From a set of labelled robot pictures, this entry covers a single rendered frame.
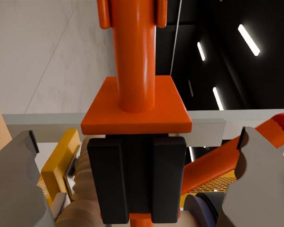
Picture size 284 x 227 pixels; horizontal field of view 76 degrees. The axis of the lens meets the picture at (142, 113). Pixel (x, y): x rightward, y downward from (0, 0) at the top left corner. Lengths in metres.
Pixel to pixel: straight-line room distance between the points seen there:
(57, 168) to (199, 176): 0.18
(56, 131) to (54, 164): 1.13
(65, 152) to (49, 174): 0.04
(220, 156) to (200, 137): 1.13
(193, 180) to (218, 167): 0.02
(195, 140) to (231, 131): 0.26
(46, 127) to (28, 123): 0.12
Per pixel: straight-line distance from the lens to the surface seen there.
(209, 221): 0.28
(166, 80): 0.15
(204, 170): 0.17
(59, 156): 0.28
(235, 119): 1.39
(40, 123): 1.42
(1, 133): 0.47
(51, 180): 0.28
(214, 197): 0.32
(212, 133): 1.30
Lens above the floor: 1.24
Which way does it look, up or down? level
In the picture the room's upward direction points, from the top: 89 degrees clockwise
